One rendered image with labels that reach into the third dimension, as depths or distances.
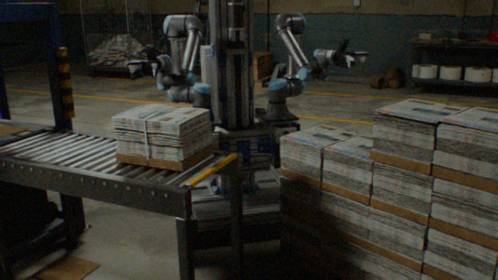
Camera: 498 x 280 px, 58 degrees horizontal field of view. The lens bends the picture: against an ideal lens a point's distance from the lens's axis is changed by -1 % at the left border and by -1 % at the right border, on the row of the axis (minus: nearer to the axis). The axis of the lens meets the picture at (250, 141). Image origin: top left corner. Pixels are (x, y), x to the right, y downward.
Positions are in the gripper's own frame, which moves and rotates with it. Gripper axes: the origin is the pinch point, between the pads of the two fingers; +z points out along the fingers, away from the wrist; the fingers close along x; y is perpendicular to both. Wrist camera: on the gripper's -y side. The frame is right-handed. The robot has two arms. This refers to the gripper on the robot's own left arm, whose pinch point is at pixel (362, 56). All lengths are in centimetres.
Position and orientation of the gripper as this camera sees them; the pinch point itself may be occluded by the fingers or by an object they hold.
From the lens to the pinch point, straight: 266.4
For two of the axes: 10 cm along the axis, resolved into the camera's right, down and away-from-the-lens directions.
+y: 1.2, 9.2, 3.7
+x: -7.6, 3.2, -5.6
